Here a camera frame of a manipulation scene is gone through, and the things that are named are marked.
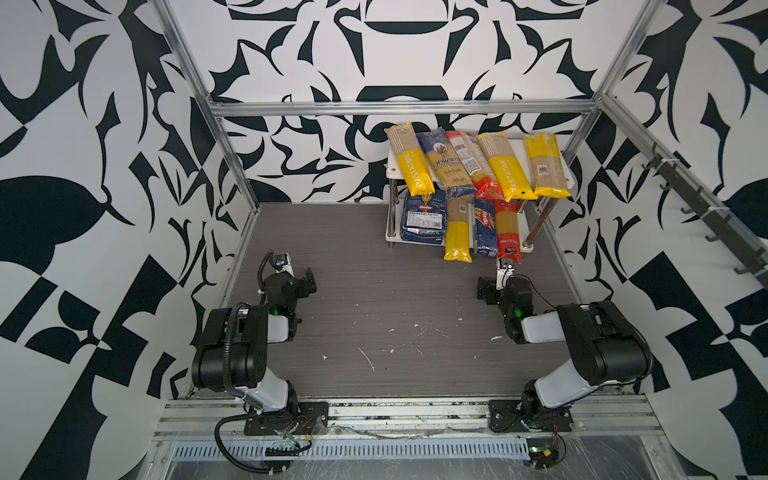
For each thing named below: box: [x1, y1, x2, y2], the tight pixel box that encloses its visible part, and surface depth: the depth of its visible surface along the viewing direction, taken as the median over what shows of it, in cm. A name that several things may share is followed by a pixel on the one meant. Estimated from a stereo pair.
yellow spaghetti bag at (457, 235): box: [444, 196, 472, 263], surface depth 104 cm
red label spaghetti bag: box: [445, 130, 505, 200], surface depth 79 cm
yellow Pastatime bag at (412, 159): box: [384, 122, 435, 197], surface depth 81 cm
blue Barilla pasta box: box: [400, 189, 447, 245], surface depth 101 cm
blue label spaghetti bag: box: [416, 128, 478, 198], surface depth 81 cm
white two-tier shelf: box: [386, 137, 576, 253], surface depth 85 cm
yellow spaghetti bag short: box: [524, 133, 572, 198], surface depth 79 cm
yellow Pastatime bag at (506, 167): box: [476, 132, 539, 203], surface depth 80 cm
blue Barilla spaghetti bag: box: [474, 198, 497, 257], surface depth 103 cm
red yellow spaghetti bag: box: [494, 200, 522, 263], surface depth 104 cm
